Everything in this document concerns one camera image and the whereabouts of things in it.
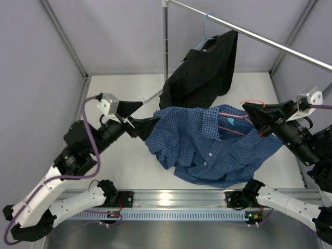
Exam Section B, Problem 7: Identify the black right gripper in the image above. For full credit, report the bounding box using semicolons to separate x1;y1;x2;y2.
242;101;321;166

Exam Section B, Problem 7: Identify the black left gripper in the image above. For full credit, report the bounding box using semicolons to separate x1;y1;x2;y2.
91;101;161;156

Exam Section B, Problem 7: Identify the pink wire hanger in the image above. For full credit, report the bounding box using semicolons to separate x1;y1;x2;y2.
218;99;266;136

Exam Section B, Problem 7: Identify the blue checked shirt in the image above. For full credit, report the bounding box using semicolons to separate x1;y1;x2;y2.
145;105;283;188

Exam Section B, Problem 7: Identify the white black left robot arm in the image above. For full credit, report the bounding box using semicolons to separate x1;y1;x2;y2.
3;99;159;246

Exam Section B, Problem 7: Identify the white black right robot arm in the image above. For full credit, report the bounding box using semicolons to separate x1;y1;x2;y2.
241;100;331;244

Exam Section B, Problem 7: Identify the black pinstriped shirt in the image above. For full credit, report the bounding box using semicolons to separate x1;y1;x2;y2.
159;30;238;109

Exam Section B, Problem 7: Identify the white left rack foot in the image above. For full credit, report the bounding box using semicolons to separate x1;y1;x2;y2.
142;90;162;104

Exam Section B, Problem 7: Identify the silver right rack pole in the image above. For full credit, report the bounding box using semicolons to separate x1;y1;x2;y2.
322;83;332;99

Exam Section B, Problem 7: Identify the silver rack pole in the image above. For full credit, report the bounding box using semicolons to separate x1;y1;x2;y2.
162;0;169;81
322;83;332;99

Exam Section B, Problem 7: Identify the silver clothes rack top bar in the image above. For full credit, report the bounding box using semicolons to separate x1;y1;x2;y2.
163;1;331;72

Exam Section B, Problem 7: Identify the silver left rack pole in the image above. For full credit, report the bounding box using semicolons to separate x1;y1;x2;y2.
162;0;169;81

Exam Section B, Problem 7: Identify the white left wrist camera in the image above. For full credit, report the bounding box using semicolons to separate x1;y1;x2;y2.
97;93;120;122

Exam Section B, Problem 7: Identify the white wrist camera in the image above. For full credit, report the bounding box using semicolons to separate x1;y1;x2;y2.
286;86;323;122
97;93;120;122

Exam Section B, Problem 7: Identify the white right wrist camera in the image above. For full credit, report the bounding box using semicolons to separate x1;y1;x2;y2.
286;86;323;122

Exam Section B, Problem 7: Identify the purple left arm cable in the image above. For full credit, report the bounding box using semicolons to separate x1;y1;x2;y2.
3;95;102;246

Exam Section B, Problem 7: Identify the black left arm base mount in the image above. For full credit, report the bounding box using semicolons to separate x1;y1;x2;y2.
113;191;134;208

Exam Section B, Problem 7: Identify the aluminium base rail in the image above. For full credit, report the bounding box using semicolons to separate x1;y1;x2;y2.
41;189;325;208

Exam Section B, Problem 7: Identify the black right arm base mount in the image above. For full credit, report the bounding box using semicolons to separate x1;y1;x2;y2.
225;191;256;210

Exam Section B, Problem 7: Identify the blue wire hanger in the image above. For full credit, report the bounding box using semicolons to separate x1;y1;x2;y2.
195;11;214;50

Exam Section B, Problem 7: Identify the grey slotted cable duct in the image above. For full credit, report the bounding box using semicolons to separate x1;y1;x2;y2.
68;210;261;222

